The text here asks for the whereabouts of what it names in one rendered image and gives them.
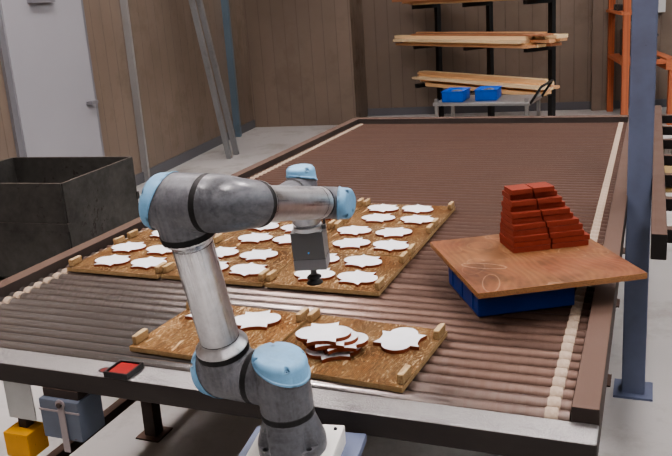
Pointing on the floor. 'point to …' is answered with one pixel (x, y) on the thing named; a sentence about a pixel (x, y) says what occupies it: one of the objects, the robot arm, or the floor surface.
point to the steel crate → (60, 205)
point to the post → (640, 173)
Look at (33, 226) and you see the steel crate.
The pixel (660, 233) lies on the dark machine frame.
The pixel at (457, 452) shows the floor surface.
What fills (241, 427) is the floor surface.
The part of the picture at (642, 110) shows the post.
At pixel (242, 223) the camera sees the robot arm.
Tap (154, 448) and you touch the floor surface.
